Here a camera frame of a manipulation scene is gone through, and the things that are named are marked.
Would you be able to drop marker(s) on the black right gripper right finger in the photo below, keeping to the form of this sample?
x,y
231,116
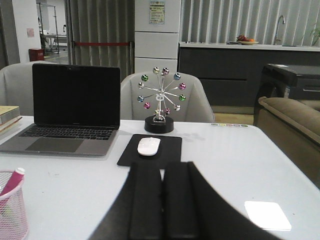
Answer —
x,y
195,211

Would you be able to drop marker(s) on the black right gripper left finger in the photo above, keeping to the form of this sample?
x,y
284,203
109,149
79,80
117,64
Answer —
x,y
136,213

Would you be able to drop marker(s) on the pink highlighter pen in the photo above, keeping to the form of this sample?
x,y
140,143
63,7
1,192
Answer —
x,y
16,177

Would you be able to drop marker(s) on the green highlighter pen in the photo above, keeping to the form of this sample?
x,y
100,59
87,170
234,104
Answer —
x,y
8,212

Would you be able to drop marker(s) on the pink mesh pen holder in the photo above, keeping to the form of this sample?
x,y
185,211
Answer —
x,y
13,218

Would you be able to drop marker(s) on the black mouse pad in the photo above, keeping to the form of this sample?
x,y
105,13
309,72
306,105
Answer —
x,y
169,151

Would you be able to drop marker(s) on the white computer mouse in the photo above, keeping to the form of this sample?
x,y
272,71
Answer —
x,y
148,146

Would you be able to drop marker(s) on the ferris wheel desk toy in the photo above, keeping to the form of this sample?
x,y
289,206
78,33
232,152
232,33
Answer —
x,y
159,122

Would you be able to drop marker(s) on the grey chair right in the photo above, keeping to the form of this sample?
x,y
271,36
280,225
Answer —
x,y
138,104

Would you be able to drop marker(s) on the grey chair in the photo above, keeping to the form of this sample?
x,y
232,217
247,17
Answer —
x,y
31,86
138,104

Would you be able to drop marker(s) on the grey laptop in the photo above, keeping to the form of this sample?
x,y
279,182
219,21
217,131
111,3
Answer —
x,y
76,111

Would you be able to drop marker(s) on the olive sofa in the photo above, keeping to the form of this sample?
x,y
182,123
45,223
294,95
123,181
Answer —
x,y
294,126

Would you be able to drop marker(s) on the dark kitchen counter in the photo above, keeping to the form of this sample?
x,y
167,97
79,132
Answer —
x,y
231,73

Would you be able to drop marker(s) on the bottom yellow book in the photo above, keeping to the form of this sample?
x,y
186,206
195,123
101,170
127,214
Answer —
x,y
9,132

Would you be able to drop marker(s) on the yellow book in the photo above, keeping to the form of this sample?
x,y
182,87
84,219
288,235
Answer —
x,y
8,113
9,132

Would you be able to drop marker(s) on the middle white book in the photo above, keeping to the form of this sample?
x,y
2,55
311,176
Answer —
x,y
5,126

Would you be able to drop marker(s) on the top yellow book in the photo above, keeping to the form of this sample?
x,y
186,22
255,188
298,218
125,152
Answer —
x,y
8,113

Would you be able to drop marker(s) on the black side table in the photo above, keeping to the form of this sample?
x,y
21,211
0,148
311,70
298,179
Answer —
x,y
299,82

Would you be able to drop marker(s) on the fruit bowl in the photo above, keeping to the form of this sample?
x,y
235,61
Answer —
x,y
243,40

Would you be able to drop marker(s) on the grey chair left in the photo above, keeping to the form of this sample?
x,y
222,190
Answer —
x,y
31,86

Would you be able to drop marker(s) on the white poster pillar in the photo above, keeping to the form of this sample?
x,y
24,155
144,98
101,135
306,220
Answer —
x,y
156,34

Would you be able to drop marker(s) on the chrome faucet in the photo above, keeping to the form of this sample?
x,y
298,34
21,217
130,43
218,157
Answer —
x,y
279,29

